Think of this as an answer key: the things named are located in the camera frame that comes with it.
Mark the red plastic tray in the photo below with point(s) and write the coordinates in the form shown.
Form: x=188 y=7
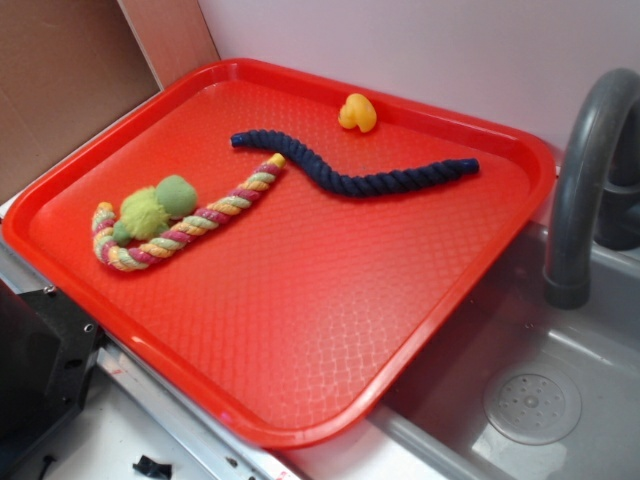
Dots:
x=289 y=322

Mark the green plush toy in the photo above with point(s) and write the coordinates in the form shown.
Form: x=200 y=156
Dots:
x=148 y=212

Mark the brown cardboard panel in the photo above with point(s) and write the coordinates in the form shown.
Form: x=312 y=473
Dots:
x=69 y=69

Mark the yellow rubber duck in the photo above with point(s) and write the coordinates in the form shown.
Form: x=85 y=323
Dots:
x=357 y=112

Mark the grey plastic sink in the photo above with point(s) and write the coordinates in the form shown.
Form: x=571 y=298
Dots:
x=510 y=387

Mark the black tape scrap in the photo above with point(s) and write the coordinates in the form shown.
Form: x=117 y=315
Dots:
x=153 y=469

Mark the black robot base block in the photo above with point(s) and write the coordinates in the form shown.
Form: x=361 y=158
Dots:
x=48 y=351

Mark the grey toy faucet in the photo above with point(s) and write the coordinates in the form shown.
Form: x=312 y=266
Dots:
x=597 y=194

